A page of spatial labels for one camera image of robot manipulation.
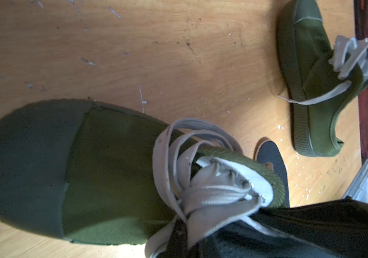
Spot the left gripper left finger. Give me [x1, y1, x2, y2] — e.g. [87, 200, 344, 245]
[164, 219, 288, 258]

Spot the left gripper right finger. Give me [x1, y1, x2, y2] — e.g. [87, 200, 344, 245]
[252, 199, 368, 258]

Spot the green canvas shoe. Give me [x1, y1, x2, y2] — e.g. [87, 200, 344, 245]
[0, 100, 286, 258]
[277, 1, 368, 158]

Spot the right black insole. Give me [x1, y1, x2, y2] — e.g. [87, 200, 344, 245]
[254, 137, 290, 207]

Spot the aluminium front rail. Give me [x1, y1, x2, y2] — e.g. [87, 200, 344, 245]
[342, 160, 368, 204]

